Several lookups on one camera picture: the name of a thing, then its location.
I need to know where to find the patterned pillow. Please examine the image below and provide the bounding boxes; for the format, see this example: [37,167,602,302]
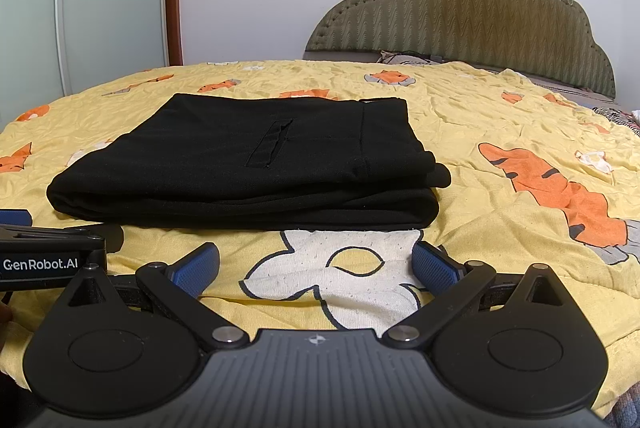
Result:
[379,50,443,65]

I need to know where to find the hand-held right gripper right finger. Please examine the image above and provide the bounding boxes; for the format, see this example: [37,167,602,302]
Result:
[382,241,568,349]

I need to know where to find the frosted floral wardrobe door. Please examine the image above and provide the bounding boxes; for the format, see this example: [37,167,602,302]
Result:
[0,0,183,106]

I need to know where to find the black pants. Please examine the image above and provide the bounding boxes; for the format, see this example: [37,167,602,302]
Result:
[46,93,449,231]

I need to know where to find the zebra striped cloth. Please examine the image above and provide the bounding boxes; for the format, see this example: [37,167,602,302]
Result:
[592,106,640,135]

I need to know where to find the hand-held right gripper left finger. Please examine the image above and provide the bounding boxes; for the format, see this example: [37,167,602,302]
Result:
[65,243,249,351]

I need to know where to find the yellow printed bedsheet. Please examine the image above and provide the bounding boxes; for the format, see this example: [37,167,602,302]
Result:
[0,58,640,409]

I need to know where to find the olive padded headboard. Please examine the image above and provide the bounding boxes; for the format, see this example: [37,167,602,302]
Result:
[303,0,616,98]

